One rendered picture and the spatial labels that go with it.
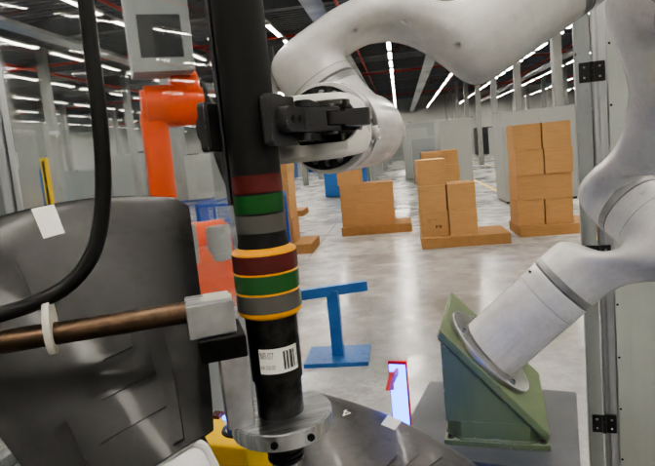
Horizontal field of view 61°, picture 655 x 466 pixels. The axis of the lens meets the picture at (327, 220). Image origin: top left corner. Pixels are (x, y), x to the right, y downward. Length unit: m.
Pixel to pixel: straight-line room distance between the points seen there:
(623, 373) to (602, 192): 1.34
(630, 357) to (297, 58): 1.90
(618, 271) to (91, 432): 0.83
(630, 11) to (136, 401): 0.72
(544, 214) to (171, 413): 8.32
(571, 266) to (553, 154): 7.55
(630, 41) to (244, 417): 0.69
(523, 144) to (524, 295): 7.48
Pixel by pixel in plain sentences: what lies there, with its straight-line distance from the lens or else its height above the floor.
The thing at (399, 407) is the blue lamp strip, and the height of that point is 1.13.
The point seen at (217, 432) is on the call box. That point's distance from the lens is 0.90.
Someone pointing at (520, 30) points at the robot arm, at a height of 1.57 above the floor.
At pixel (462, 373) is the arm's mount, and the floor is 1.06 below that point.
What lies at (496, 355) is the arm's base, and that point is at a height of 1.08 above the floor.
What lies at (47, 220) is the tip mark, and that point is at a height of 1.43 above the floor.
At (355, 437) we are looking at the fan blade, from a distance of 0.61.
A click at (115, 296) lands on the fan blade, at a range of 0.45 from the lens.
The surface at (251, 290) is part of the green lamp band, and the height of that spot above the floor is 1.39.
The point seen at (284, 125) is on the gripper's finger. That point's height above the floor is 1.49.
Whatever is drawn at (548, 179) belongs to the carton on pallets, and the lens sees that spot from 8.60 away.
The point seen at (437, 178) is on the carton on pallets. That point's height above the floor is 0.95.
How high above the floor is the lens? 1.47
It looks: 7 degrees down
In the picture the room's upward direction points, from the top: 5 degrees counter-clockwise
